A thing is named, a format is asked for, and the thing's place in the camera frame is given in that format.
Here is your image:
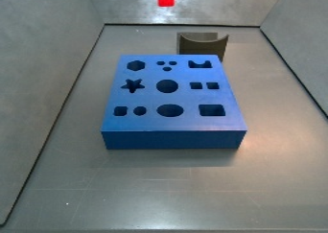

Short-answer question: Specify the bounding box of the blue shape-sorting block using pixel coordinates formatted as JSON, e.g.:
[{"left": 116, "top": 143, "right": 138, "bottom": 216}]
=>
[{"left": 102, "top": 55, "right": 248, "bottom": 150}]

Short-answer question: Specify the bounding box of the dark curved holder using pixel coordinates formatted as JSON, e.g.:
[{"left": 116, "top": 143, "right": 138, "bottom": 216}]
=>
[{"left": 177, "top": 32, "right": 230, "bottom": 60}]

